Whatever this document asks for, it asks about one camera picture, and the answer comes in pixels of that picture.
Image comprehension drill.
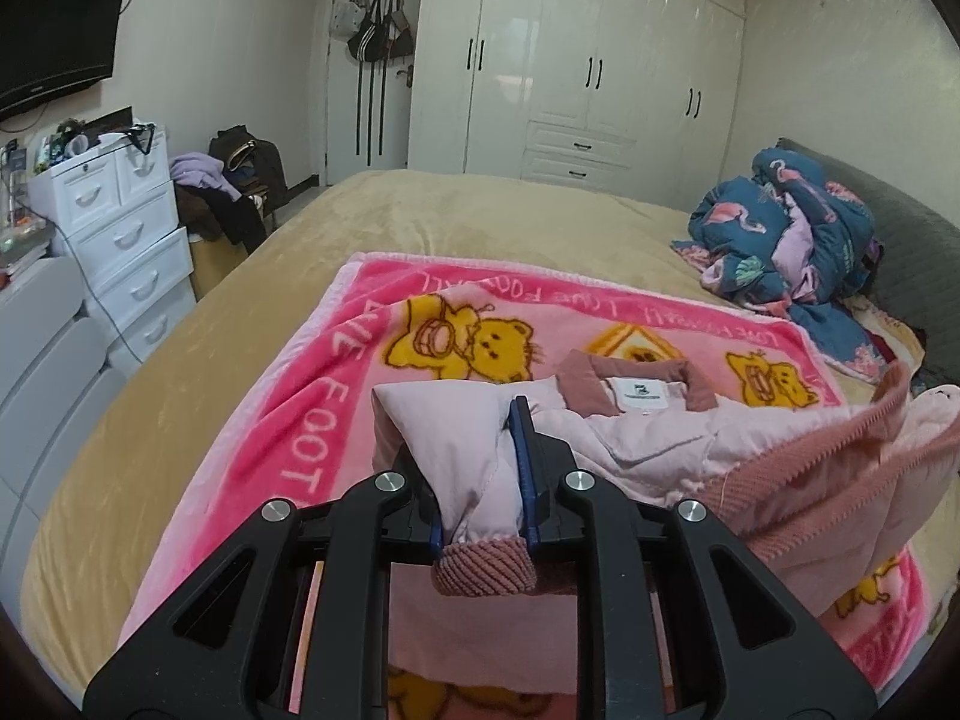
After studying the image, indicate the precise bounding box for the bed with tan sheet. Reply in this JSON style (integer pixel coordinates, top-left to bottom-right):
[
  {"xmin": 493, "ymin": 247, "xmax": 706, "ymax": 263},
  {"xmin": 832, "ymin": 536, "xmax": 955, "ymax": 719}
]
[{"xmin": 19, "ymin": 165, "xmax": 931, "ymax": 691}]

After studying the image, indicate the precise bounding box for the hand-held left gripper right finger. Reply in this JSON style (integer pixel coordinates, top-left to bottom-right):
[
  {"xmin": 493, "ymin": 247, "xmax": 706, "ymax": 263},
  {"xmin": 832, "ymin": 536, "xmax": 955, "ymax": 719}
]
[{"xmin": 508, "ymin": 394, "xmax": 878, "ymax": 720}]

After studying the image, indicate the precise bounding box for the pink cartoon printed blanket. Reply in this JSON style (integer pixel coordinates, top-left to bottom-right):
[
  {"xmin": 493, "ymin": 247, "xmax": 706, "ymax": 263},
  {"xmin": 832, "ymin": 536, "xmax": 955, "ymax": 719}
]
[{"xmin": 116, "ymin": 251, "xmax": 931, "ymax": 720}]

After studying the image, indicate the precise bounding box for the black striped bag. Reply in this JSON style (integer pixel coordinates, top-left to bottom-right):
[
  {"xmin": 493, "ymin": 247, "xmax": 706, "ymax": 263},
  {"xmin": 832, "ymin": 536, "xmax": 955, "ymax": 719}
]
[{"xmin": 346, "ymin": 0, "xmax": 391, "ymax": 66}]

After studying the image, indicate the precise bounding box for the white wardrobe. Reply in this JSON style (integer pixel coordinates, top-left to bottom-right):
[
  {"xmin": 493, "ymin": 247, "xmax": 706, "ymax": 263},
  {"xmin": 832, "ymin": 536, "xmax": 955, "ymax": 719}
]
[{"xmin": 409, "ymin": 0, "xmax": 751, "ymax": 200}]

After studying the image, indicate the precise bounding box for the white hat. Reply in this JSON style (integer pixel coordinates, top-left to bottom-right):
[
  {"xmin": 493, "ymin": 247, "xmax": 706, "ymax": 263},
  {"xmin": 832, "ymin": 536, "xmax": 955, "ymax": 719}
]
[{"xmin": 330, "ymin": 0, "xmax": 365, "ymax": 44}]

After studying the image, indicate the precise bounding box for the white low cabinet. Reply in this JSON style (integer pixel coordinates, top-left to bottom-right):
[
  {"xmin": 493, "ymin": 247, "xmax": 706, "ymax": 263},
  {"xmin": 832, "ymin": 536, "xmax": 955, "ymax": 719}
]
[{"xmin": 0, "ymin": 255, "xmax": 125, "ymax": 541}]

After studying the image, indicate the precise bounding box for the cardboard box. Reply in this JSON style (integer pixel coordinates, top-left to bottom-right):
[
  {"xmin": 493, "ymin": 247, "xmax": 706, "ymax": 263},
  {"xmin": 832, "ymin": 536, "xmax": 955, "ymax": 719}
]
[{"xmin": 187, "ymin": 231, "xmax": 247, "ymax": 299}]

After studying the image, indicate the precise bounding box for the grey padded headboard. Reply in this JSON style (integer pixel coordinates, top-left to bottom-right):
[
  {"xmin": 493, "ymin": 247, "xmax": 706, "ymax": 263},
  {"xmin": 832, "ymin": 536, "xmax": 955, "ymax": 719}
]
[{"xmin": 776, "ymin": 136, "xmax": 960, "ymax": 391}]

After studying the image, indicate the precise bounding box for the white drawer chest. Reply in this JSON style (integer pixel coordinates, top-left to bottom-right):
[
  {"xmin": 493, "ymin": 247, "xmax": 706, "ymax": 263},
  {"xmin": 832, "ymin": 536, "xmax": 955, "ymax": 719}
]
[{"xmin": 30, "ymin": 124, "xmax": 200, "ymax": 380}]

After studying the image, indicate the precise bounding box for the beige printed blanket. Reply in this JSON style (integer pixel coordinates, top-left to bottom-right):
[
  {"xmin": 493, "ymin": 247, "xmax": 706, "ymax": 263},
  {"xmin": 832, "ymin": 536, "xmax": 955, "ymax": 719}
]
[{"xmin": 840, "ymin": 292, "xmax": 929, "ymax": 385}]

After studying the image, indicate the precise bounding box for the black power cable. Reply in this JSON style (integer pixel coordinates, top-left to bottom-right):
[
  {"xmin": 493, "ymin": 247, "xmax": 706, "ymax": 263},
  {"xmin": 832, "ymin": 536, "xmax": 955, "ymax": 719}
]
[{"xmin": 51, "ymin": 216, "xmax": 145, "ymax": 362}]

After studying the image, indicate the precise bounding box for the lavender garment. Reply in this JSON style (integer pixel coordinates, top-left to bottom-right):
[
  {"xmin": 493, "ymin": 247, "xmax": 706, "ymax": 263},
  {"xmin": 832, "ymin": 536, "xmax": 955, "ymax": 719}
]
[{"xmin": 171, "ymin": 152, "xmax": 242, "ymax": 200}]

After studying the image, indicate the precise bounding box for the navy flamingo print quilt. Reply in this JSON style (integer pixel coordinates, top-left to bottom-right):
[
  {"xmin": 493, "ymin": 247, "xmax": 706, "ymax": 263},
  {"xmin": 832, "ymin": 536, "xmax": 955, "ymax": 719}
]
[{"xmin": 670, "ymin": 146, "xmax": 886, "ymax": 382}]

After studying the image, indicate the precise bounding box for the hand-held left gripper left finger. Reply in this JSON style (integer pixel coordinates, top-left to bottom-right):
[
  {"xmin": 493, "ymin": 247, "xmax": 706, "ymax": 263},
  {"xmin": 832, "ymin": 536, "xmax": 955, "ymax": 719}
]
[{"xmin": 82, "ymin": 446, "xmax": 445, "ymax": 720}]

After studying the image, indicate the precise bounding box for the white door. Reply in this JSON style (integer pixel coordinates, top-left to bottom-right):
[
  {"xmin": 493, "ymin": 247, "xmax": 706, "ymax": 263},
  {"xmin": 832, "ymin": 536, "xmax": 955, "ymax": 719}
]
[{"xmin": 322, "ymin": 0, "xmax": 425, "ymax": 185}]

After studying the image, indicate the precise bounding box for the pink quilted jacket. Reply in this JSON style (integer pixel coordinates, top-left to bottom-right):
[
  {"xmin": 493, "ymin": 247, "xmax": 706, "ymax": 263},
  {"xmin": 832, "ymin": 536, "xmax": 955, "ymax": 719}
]
[{"xmin": 371, "ymin": 349, "xmax": 960, "ymax": 691}]

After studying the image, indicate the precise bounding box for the black flat television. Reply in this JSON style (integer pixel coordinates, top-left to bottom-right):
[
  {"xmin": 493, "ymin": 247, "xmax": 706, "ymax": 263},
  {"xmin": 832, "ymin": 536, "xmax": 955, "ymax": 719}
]
[{"xmin": 0, "ymin": 0, "xmax": 128, "ymax": 121}]

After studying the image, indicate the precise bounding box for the black handbag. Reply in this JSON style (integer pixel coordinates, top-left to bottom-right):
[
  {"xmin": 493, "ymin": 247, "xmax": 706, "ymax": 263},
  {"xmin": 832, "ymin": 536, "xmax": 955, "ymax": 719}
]
[{"xmin": 382, "ymin": 0, "xmax": 417, "ymax": 61}]

